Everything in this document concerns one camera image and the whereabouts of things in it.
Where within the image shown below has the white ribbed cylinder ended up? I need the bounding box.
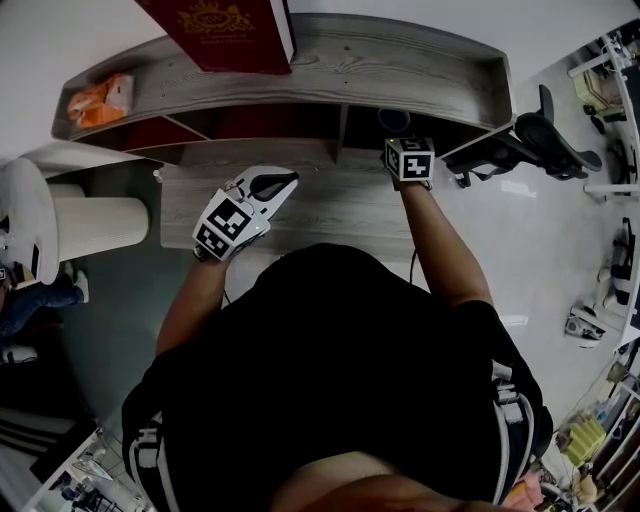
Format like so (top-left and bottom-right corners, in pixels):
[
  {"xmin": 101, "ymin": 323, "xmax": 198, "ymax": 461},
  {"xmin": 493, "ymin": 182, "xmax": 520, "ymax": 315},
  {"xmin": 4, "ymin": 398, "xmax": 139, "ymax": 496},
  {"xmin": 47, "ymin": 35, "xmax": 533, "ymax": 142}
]
[{"xmin": 47, "ymin": 183, "xmax": 151, "ymax": 262}]

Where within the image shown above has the person's left striped shoulder strap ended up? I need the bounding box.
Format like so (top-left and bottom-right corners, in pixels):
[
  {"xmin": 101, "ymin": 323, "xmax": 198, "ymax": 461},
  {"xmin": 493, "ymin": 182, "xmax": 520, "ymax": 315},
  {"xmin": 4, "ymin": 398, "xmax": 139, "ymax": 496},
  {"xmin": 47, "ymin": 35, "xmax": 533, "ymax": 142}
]
[{"xmin": 127, "ymin": 412, "xmax": 176, "ymax": 506}]

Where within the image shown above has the grey wooden desk with hutch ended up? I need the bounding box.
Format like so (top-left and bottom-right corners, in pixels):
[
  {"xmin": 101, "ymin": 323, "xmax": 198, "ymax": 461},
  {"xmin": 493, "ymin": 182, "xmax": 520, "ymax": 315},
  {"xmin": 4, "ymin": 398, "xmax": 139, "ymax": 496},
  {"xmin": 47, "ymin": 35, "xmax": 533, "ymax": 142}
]
[{"xmin": 51, "ymin": 12, "xmax": 516, "ymax": 166}]

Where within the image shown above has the black office chair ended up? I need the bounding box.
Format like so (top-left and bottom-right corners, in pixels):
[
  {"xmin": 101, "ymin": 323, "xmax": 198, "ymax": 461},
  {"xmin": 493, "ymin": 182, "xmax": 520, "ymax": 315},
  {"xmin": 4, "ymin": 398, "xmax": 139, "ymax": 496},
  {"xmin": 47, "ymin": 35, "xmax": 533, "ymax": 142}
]
[{"xmin": 444, "ymin": 83, "xmax": 604, "ymax": 190}]

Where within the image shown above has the person's right striped shoulder strap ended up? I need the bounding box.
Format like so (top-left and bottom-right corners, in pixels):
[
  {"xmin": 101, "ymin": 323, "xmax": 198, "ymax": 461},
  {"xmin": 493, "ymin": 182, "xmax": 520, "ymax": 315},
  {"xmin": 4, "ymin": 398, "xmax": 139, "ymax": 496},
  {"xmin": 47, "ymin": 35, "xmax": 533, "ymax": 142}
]
[{"xmin": 489, "ymin": 359, "xmax": 539, "ymax": 506}]

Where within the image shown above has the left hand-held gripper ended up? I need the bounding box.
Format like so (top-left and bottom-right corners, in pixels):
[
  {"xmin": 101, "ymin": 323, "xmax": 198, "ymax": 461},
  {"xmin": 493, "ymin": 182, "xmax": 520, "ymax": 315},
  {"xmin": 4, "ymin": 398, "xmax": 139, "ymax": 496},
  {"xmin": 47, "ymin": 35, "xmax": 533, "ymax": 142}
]
[{"xmin": 192, "ymin": 166, "xmax": 300, "ymax": 262}]

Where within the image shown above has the white grey floor device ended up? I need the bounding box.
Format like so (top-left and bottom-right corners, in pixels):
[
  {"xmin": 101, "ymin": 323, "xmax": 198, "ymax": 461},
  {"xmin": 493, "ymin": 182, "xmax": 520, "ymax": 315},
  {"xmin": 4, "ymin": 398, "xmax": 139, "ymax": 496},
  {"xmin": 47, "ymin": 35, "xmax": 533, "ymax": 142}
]
[{"xmin": 564, "ymin": 304, "xmax": 606, "ymax": 349}]

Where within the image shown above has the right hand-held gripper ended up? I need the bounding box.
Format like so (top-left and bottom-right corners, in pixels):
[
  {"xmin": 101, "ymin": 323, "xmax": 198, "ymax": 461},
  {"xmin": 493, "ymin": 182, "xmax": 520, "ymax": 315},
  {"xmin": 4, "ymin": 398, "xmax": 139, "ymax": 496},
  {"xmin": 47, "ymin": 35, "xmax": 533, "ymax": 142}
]
[{"xmin": 383, "ymin": 137, "xmax": 436, "ymax": 182}]

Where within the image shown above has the person's black shirt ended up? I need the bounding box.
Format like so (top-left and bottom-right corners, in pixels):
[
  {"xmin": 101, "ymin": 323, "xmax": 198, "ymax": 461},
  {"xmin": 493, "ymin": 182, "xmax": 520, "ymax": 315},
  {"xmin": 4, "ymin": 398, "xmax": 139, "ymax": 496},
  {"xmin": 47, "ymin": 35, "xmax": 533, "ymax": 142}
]
[{"xmin": 121, "ymin": 243, "xmax": 554, "ymax": 512}]

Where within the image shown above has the yellow green foam block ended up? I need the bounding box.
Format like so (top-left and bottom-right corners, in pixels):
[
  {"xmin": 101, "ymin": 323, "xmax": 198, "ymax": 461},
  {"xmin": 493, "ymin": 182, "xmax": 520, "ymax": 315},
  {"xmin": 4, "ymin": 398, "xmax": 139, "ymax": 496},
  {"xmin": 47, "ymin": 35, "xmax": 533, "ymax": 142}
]
[{"xmin": 567, "ymin": 417, "xmax": 609, "ymax": 469}]

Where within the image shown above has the person's striped shoulder strap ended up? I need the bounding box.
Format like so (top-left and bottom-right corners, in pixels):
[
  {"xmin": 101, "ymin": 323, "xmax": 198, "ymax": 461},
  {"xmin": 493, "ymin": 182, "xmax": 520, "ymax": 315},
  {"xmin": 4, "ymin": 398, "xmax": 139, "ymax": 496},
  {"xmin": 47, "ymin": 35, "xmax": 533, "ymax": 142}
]
[
  {"xmin": 489, "ymin": 359, "xmax": 539, "ymax": 506},
  {"xmin": 127, "ymin": 412, "xmax": 176, "ymax": 506}
]

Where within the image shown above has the person's left forearm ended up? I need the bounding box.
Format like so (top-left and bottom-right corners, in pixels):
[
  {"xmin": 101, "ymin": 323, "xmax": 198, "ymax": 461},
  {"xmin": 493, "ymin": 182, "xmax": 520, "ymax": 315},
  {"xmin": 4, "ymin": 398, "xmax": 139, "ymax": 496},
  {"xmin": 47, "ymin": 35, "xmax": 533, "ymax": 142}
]
[{"xmin": 155, "ymin": 254, "xmax": 236, "ymax": 356}]

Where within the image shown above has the person's right forearm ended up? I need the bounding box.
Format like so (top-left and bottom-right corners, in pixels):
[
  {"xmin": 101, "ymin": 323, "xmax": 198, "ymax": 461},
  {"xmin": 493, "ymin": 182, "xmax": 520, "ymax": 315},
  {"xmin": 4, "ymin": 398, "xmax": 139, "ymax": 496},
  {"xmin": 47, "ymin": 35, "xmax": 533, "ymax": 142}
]
[{"xmin": 399, "ymin": 179, "xmax": 496, "ymax": 309}]

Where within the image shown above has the blue cup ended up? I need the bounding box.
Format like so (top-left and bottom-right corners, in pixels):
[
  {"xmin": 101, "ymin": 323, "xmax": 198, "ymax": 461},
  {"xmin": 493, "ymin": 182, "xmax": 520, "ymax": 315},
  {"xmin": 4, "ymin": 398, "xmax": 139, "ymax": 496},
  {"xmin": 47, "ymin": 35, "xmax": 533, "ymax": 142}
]
[{"xmin": 377, "ymin": 107, "xmax": 412, "ymax": 133}]

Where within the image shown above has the maroon gold-printed book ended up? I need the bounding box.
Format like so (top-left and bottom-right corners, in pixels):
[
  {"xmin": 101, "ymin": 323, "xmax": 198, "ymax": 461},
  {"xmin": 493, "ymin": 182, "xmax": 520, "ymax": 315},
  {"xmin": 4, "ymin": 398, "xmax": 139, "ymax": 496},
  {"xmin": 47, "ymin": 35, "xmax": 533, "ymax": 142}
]
[{"xmin": 133, "ymin": 0, "xmax": 299, "ymax": 76}]

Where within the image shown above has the orange plastic packet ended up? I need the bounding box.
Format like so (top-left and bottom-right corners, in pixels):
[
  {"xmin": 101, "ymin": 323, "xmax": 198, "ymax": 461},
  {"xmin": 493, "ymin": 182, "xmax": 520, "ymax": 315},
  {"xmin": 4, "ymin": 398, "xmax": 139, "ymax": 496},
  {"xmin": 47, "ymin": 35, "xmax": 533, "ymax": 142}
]
[{"xmin": 66, "ymin": 73, "xmax": 136, "ymax": 130}]

